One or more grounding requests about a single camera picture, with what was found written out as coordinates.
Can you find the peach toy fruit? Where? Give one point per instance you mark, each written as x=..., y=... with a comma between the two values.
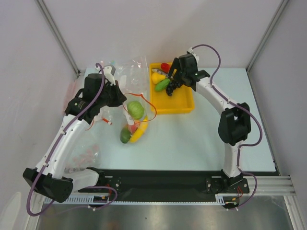
x=132, y=129

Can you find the aluminium front rail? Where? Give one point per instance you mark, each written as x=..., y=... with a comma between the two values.
x=265, y=185

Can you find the clear small orange-zipper bag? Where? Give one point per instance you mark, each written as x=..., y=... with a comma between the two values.
x=99, y=119

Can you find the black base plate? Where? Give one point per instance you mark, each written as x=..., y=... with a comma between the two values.
x=168, y=186

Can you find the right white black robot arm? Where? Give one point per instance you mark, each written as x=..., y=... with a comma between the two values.
x=234, y=125

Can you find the white slotted cable duct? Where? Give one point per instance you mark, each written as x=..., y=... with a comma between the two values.
x=99, y=200

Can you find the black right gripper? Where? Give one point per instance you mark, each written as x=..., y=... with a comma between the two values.
x=179, y=72

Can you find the left aluminium corner post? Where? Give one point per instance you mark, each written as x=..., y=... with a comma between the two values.
x=57, y=34

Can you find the clear orange-zipper zip bag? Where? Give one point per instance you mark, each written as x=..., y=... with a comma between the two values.
x=149, y=110

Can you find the clear blue-zipper zip bag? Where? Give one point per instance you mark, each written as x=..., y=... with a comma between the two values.
x=132, y=75

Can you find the yellow toy banana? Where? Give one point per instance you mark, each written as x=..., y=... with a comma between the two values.
x=142, y=127

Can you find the red toy mango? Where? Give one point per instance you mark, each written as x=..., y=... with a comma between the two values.
x=165, y=67

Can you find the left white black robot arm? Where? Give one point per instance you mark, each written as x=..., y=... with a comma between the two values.
x=48, y=177

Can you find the aluminium corner post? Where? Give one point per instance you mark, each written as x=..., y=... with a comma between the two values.
x=268, y=33
x=57, y=34

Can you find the orange green toy mango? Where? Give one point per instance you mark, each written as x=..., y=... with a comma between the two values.
x=125, y=135

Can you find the clear pink-zipper zip bag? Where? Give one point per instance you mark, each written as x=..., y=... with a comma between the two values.
x=71, y=92

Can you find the right aluminium corner post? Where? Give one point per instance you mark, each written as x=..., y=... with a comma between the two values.
x=268, y=33

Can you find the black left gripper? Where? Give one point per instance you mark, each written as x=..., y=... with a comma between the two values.
x=119, y=96

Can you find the green toy vegetable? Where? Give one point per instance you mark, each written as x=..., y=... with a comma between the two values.
x=162, y=85

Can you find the yellow plastic bin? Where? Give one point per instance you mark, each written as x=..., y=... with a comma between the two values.
x=180, y=102

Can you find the grey toy fish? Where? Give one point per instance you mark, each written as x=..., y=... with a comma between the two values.
x=156, y=70

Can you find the dark toy grape bunch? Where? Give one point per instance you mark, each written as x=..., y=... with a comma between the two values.
x=173, y=85

